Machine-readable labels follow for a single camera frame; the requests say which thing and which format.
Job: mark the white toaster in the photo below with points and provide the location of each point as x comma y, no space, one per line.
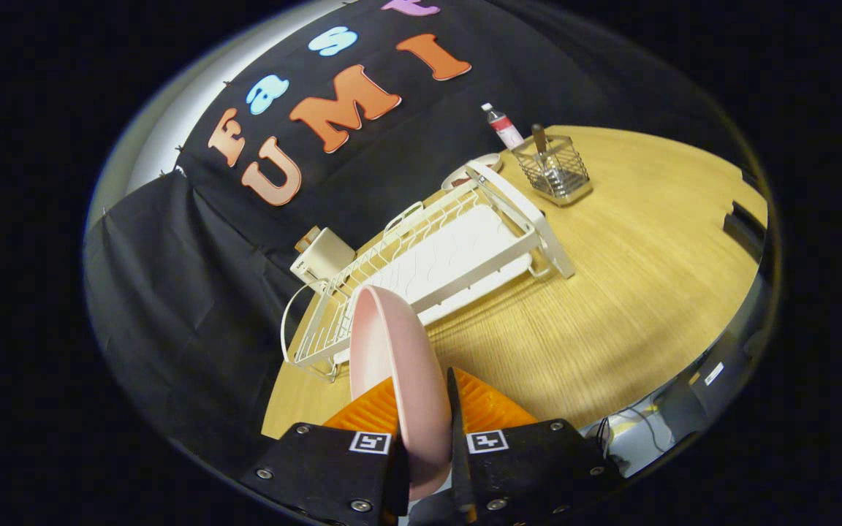
326,256

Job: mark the black backdrop cloth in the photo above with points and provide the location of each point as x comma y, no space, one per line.
194,292

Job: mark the pink plate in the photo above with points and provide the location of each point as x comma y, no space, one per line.
399,365

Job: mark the clear bottle with red label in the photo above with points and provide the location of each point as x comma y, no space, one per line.
505,130

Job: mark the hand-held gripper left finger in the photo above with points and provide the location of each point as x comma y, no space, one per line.
319,467

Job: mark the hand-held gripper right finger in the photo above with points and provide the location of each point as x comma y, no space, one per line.
460,453

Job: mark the white round plate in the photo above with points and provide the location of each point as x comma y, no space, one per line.
457,174

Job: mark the white divided sauce dish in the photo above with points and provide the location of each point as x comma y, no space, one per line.
403,216

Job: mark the toast slices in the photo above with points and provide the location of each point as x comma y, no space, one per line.
309,237

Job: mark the black table clamp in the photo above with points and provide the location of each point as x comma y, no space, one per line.
744,228

